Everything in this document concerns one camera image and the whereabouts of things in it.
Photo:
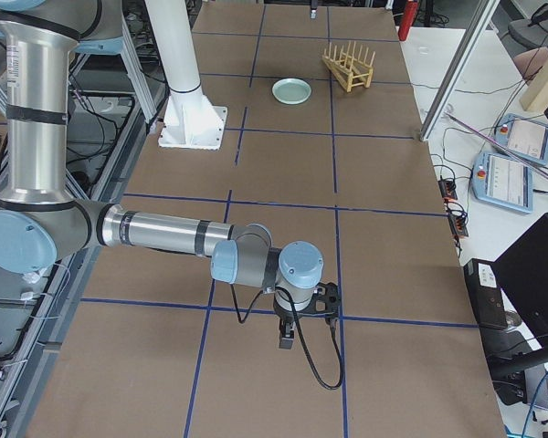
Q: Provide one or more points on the teach pendant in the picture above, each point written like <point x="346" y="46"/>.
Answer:
<point x="502" y="181"/>
<point x="525" y="137"/>

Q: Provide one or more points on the red fire extinguisher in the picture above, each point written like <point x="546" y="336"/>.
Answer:
<point x="408" y="19"/>

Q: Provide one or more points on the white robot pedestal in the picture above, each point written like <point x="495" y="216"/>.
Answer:
<point x="190" y="120"/>

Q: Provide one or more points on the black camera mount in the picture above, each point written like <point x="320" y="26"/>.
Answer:
<point x="325" y="301"/>

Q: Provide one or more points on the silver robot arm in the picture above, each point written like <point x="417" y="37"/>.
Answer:
<point x="41" y="222"/>

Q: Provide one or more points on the near teach pendant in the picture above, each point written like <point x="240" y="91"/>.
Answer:
<point x="502" y="181"/>

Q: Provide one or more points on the far teach pendant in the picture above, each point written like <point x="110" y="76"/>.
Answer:
<point x="525" y="137"/>

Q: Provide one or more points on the black power strip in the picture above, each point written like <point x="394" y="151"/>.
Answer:
<point x="457" y="215"/>

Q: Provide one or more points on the aluminium frame post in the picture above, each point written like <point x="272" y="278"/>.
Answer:
<point x="467" y="44"/>

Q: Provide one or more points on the light green plate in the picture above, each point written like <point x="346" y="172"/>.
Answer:
<point x="291" y="91"/>

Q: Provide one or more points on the wooden plate rack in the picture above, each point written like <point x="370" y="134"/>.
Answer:
<point x="351" y="65"/>

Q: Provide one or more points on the black laptop computer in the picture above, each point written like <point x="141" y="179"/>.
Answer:
<point x="520" y="273"/>

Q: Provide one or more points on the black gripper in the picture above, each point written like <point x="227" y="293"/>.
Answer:
<point x="285" y="317"/>

